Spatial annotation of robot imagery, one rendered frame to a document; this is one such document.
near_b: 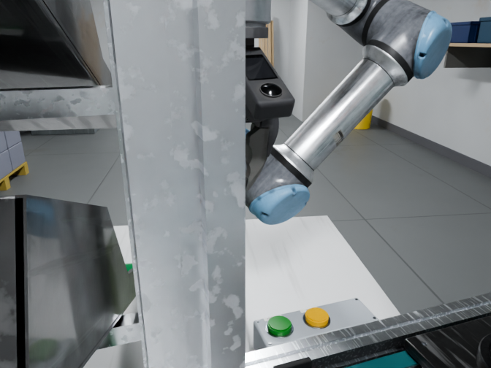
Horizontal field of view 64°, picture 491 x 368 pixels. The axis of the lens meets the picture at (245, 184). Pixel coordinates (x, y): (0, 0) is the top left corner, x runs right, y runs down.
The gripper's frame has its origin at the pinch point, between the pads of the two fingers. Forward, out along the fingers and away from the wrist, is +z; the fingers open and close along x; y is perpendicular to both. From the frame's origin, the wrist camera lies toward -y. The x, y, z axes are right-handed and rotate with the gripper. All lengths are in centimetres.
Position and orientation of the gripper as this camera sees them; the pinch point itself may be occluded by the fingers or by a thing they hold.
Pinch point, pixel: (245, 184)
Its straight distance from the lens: 54.3
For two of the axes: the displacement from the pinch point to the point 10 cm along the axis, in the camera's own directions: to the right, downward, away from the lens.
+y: -3.1, -3.3, 8.9
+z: 0.0, 9.4, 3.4
